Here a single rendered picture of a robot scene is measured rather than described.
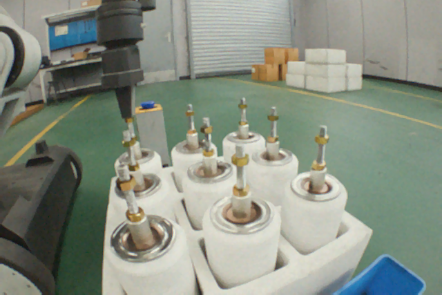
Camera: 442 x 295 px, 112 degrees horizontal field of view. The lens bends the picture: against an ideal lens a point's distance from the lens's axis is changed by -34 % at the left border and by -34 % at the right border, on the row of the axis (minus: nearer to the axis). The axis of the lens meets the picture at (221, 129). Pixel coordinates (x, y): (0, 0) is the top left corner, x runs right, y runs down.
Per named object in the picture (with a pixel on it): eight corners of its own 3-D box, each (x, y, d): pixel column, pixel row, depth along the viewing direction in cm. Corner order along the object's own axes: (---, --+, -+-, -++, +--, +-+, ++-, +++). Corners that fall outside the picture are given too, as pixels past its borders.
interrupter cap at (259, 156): (300, 155, 40) (300, 152, 40) (278, 172, 35) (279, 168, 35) (266, 146, 45) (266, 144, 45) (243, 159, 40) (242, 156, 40)
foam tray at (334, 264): (149, 370, 20) (102, 334, 15) (130, 231, 55) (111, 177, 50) (343, 291, 33) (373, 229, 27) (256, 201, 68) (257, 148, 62)
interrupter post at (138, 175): (129, 186, 33) (124, 168, 32) (143, 182, 34) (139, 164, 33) (133, 193, 31) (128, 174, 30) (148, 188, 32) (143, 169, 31)
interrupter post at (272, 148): (281, 157, 40) (282, 140, 39) (274, 162, 38) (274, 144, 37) (270, 154, 42) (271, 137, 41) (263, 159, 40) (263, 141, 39)
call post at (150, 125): (155, 214, 63) (135, 113, 54) (153, 202, 69) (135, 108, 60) (178, 209, 65) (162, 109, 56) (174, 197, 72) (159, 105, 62)
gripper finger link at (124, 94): (120, 117, 40) (115, 85, 38) (135, 116, 40) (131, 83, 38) (117, 119, 38) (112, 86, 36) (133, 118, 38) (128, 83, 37)
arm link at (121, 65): (114, 83, 44) (110, 29, 41) (157, 78, 45) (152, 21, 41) (87, 92, 32) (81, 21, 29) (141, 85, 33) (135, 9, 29)
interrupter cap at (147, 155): (112, 166, 40) (111, 162, 40) (129, 150, 47) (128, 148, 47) (146, 167, 39) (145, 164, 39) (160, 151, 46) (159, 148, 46)
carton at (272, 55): (284, 64, 387) (284, 48, 378) (274, 64, 378) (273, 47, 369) (275, 63, 413) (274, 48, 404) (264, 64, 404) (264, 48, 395)
